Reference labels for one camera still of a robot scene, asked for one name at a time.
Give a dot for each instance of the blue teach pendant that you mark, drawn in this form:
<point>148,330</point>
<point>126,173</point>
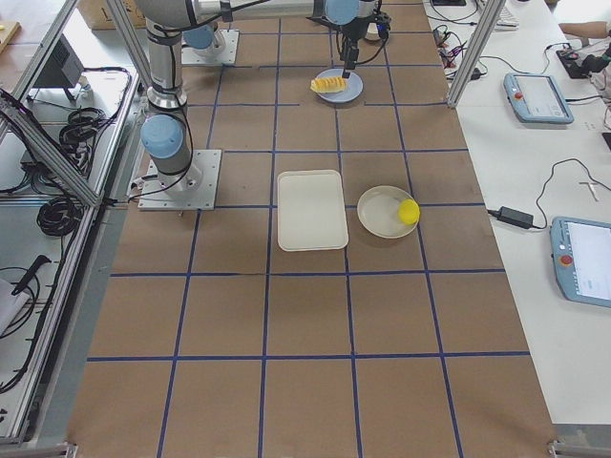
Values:
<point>581,259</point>
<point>536,98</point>

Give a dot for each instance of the white oval dish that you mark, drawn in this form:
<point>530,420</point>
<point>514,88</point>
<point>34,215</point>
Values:
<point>377,211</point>

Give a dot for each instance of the yellow lemon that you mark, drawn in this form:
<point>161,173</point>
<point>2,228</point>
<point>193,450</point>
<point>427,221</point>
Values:
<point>408,212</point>

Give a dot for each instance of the white tray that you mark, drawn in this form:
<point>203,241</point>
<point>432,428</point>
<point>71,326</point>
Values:
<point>311,211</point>

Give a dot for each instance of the black power adapter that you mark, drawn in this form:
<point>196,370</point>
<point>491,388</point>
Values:
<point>514,217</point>

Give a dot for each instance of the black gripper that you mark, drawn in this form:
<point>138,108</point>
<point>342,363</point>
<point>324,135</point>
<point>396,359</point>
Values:
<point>351,34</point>

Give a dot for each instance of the aluminium frame post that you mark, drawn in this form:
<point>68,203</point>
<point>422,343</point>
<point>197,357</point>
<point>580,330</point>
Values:
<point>476,45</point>

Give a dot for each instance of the grey control box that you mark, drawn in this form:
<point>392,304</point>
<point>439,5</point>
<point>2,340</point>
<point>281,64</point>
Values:
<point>62,69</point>

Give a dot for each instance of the blue plate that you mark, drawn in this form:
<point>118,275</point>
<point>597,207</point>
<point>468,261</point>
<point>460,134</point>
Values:
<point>354,89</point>

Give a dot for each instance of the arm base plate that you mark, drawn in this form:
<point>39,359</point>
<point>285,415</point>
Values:
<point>209,48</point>
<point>196,190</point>

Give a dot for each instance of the orange striped bread roll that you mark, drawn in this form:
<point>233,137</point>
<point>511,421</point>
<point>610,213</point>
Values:
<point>328,84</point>

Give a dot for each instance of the person hand at desk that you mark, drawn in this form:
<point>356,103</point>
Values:
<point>590,29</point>

